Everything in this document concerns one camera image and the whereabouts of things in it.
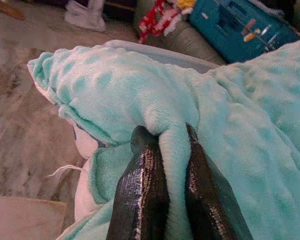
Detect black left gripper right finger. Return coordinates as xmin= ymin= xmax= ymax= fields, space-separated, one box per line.
xmin=184 ymin=123 xmax=253 ymax=240

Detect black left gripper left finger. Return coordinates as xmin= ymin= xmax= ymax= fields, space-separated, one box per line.
xmin=106 ymin=125 xmax=171 ymax=240

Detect mint dotted plush pillow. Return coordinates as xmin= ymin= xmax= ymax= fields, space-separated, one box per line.
xmin=26 ymin=36 xmax=300 ymax=240

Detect green leather sofa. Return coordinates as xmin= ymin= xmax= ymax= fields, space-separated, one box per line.
xmin=133 ymin=0 xmax=300 ymax=66

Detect blue toy tool case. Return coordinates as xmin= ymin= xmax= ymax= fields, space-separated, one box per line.
xmin=188 ymin=0 xmax=300 ymax=65

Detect red white knitted cloth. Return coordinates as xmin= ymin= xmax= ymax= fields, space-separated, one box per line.
xmin=136 ymin=0 xmax=190 ymax=45

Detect dark wooden framed furniture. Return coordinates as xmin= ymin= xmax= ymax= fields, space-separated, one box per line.
xmin=39 ymin=0 xmax=141 ymax=24

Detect yellow plush toy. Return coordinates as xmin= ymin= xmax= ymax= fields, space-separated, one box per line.
xmin=176 ymin=0 xmax=197 ymax=10

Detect person bare legs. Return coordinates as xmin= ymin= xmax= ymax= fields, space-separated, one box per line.
xmin=0 ymin=3 xmax=27 ymax=22

